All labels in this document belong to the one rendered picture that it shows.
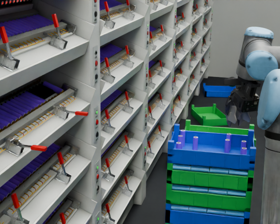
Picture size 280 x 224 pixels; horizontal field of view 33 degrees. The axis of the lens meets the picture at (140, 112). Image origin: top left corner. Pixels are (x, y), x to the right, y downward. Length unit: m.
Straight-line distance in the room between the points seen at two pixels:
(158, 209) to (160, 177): 0.36
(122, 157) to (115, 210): 0.23
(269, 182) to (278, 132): 0.10
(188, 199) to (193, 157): 0.16
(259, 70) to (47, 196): 0.71
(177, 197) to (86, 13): 0.73
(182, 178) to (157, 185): 0.91
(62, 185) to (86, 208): 0.27
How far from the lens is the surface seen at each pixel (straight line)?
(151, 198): 2.48
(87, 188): 1.63
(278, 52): 1.48
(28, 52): 1.20
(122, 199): 2.15
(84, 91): 1.51
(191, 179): 1.71
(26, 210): 1.27
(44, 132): 1.25
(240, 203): 1.74
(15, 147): 1.12
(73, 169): 1.50
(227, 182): 1.71
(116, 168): 1.97
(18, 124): 1.20
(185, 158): 1.68
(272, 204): 0.95
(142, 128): 2.25
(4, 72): 1.04
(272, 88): 0.90
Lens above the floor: 1.16
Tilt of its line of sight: 18 degrees down
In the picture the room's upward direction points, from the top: 1 degrees clockwise
